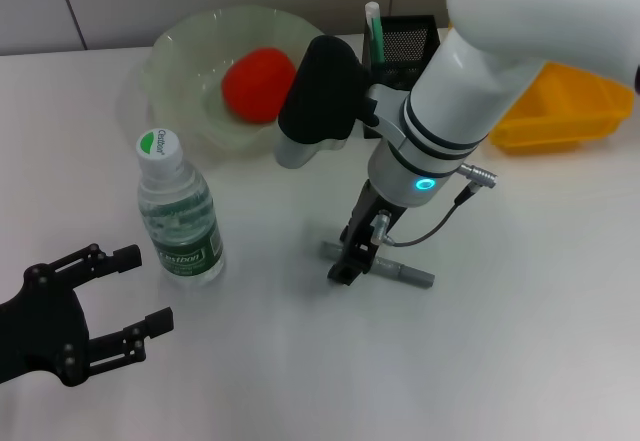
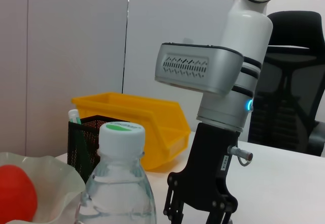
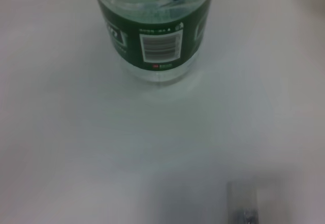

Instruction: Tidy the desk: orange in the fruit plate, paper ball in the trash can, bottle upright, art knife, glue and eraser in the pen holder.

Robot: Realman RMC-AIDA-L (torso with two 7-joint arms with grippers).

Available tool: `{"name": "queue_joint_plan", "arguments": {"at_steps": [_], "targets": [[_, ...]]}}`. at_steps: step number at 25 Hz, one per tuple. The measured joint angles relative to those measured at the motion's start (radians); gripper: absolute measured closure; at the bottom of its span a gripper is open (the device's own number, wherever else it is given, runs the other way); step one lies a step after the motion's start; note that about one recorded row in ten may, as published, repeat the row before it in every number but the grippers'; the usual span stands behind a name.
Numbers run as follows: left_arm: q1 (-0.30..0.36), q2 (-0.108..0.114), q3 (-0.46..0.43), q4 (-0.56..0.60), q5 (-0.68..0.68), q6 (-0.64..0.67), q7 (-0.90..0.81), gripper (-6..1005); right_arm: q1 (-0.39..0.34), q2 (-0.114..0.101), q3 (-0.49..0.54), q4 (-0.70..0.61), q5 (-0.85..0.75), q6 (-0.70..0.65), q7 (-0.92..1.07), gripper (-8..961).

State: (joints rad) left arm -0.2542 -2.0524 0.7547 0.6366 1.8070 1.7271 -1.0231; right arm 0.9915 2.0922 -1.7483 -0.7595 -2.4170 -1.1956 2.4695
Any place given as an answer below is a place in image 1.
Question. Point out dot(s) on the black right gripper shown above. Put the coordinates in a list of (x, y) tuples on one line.
[(367, 216)]

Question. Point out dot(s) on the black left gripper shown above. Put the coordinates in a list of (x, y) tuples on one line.
[(45, 326)]

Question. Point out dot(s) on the grey marker pen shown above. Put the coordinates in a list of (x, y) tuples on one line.
[(405, 271)]

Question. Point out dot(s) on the clear green-label water bottle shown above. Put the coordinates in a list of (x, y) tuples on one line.
[(180, 241)]

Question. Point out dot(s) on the orange knitted toy fruit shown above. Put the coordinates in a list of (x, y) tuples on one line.
[(255, 86)]

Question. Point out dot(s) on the mint green pen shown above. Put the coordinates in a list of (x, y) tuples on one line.
[(376, 36)]

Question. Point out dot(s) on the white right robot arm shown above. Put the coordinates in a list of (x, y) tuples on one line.
[(475, 61)]

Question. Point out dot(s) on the black mesh pen holder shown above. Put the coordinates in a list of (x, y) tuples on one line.
[(400, 46)]

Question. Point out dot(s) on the translucent wavy glass fruit plate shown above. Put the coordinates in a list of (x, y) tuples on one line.
[(190, 61)]

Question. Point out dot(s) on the yellow plastic bin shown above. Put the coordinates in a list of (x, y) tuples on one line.
[(560, 116)]

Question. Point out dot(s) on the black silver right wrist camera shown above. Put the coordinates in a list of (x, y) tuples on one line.
[(320, 101)]

